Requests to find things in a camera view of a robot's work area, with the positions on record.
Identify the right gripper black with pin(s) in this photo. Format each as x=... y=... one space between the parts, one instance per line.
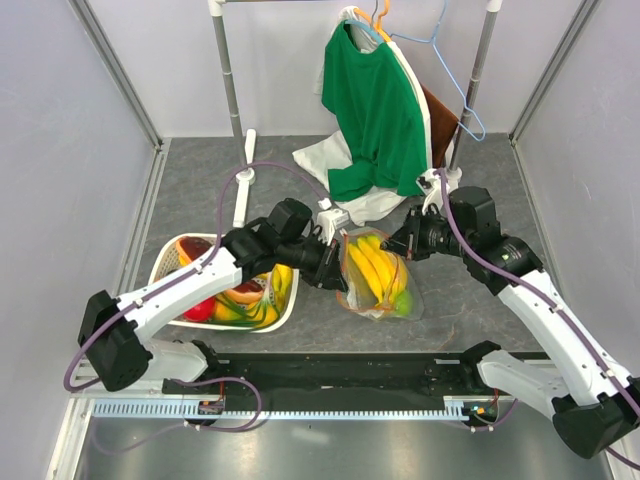
x=407 y=239

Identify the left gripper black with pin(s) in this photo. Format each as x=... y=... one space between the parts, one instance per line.
x=328 y=273

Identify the yellow toy banana bunch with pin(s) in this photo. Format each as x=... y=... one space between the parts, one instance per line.
x=383 y=273

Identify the clear zip top bag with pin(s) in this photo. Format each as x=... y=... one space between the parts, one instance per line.
x=354 y=298

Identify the green toy cabbage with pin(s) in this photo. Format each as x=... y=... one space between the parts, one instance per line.
x=403 y=304

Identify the red toy apple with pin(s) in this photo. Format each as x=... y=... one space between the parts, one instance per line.
x=200 y=312

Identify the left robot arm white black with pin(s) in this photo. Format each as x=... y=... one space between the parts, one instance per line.
x=117 y=334

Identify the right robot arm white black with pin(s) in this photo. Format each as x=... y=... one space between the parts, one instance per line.
x=592 y=401

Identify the brown toy food piece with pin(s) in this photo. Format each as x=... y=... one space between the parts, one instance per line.
x=190 y=248

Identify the white plastic food basket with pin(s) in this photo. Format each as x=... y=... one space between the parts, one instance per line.
x=167 y=261

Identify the green toy scallion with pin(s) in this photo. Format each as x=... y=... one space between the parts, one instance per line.
x=259 y=288

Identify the yellow green toy mango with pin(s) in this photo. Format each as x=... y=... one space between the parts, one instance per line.
x=256 y=315

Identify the clothes rack right pole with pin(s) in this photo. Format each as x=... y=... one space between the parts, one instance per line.
x=453 y=171

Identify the clothes rack pole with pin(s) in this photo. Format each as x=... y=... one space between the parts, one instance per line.
x=453 y=171
x=245 y=142

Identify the white cloth garment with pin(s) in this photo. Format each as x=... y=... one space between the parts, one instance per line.
x=333 y=153

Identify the clothes rack left pole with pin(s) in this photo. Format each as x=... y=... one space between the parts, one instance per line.
x=245 y=142

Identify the green T-shirt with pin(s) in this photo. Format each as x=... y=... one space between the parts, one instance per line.
x=379 y=116

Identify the brown cloth garment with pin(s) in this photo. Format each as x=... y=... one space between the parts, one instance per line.
x=443 y=126

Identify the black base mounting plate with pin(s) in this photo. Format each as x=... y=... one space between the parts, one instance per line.
x=353 y=380

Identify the orange hanger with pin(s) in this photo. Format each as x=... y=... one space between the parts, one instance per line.
x=376 y=17

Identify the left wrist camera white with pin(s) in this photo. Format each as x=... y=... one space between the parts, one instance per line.
x=331 y=219

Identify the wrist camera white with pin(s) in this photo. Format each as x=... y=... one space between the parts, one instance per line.
x=331 y=219
x=434 y=185

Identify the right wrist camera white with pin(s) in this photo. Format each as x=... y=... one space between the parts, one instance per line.
x=434 y=185

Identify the blue white cable duct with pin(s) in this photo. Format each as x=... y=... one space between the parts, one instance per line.
x=192 y=409

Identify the blue wire hanger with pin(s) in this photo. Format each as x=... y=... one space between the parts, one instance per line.
x=450 y=75

